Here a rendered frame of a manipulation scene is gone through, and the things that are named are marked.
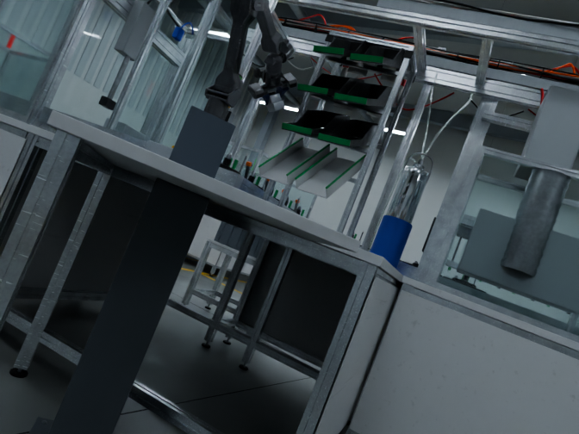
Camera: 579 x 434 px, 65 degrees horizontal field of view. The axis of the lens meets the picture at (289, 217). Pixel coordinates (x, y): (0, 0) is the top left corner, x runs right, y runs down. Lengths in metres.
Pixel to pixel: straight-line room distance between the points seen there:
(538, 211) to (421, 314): 0.67
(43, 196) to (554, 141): 2.07
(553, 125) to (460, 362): 1.15
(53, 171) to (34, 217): 0.10
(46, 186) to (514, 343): 1.74
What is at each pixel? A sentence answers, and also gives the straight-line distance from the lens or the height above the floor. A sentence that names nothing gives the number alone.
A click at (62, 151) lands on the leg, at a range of 1.01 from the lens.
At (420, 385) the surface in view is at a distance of 2.08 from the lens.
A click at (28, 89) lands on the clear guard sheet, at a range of 2.33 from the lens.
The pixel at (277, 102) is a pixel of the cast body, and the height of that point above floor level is 1.28.
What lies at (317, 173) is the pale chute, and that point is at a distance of 1.71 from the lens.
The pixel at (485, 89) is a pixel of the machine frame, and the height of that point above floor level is 2.03.
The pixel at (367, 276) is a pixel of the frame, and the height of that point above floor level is 0.79.
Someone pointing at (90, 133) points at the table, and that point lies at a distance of 0.98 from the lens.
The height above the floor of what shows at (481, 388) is 0.55.
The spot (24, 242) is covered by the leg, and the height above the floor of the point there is 0.60.
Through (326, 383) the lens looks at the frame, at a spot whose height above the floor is 0.47.
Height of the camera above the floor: 0.78
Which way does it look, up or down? 4 degrees up
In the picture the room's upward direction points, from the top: 22 degrees clockwise
